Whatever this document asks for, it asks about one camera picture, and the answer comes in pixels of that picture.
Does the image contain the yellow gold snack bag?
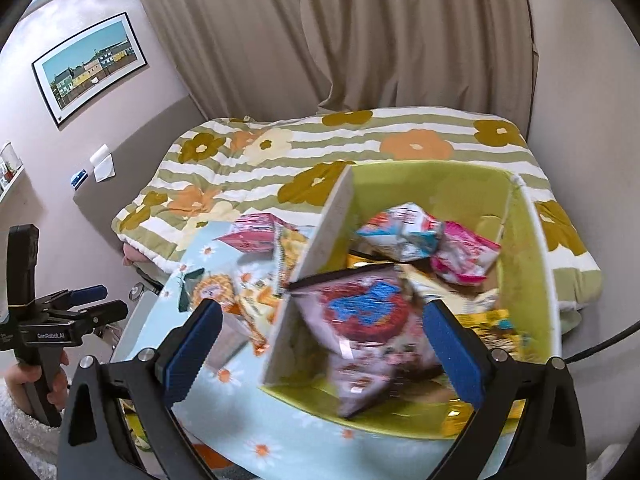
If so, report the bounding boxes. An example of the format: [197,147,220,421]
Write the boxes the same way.
[440,309,524,438]

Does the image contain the orange white snack bag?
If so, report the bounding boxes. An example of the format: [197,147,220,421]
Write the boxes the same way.
[234,270,281,356]

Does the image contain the pink white snack bag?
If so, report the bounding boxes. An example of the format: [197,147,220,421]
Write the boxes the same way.
[431,221,501,286]

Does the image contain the purple red cookie bag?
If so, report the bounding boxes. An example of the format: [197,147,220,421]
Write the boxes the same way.
[288,263,440,418]

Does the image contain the shrimp flakes snack bag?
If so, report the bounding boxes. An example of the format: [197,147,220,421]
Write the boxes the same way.
[356,203,444,262]

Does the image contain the pink striped snack bag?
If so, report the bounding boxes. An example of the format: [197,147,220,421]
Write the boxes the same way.
[217,212,297,254]

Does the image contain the cream blue snack bag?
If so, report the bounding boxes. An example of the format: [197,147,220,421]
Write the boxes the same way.
[398,263,499,315]

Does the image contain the grey white chips bag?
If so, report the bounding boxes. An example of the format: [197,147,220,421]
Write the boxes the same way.
[273,224,308,297]

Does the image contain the red yellow snack bag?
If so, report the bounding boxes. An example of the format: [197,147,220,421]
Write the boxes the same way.
[346,249,394,269]

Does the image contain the person's left hand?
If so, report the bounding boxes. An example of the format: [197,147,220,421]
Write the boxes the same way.
[1,350,70,422]

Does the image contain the light blue daisy tablecloth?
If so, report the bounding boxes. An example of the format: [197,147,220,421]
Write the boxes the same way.
[114,222,450,479]

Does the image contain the green cardboard snack box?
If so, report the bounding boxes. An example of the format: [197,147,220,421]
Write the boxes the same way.
[259,160,561,440]

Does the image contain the framed houses picture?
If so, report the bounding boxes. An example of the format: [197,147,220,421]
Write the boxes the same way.
[32,12,148,127]

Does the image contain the floral striped bed quilt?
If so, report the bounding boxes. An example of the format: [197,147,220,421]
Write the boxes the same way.
[112,106,603,330]

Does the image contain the beige curtain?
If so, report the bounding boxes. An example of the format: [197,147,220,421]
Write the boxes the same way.
[141,0,537,131]

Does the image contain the blue wall sticker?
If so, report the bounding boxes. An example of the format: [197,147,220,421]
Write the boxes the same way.
[70,169,88,190]

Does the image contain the black cable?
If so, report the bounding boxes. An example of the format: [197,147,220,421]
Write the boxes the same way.
[564,324,640,365]

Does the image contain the white wall switch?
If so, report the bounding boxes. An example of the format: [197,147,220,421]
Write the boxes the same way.
[89,144,115,183]

